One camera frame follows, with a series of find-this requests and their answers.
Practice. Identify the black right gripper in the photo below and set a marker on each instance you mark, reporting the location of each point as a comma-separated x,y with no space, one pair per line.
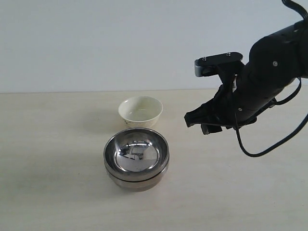
245,91

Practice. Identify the cream ceramic bowl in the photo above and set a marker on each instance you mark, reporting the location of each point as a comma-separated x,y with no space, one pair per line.
140,111

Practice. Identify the ribbed steel bowl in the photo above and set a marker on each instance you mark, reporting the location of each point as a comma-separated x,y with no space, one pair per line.
136,154

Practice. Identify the smooth steel bowl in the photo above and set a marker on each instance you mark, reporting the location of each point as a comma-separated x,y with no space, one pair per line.
138,186

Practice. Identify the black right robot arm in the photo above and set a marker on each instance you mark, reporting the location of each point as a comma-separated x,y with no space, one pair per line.
288,48

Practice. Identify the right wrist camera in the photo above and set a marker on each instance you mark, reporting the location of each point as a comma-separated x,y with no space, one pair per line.
207,66

